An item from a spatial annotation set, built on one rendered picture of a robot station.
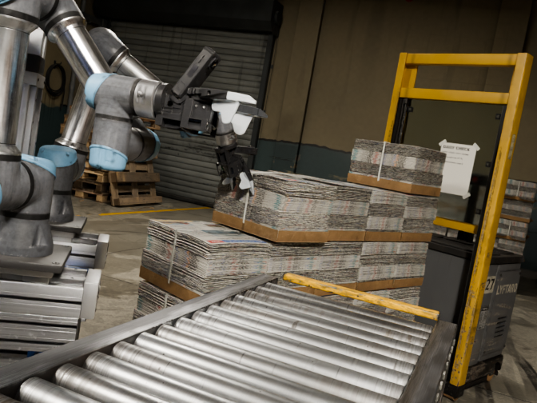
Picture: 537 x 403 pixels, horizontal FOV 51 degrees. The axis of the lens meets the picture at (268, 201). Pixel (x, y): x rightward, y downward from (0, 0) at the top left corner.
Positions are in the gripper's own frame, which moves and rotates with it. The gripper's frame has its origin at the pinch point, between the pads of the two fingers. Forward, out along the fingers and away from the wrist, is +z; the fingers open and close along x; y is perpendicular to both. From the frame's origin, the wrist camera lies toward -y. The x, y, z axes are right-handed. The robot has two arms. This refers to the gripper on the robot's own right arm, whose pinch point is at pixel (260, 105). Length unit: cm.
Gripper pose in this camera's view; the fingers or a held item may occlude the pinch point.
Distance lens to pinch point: 110.7
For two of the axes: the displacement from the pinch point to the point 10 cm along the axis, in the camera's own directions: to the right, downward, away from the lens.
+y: -2.0, 9.8, -0.4
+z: 9.6, 1.9, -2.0
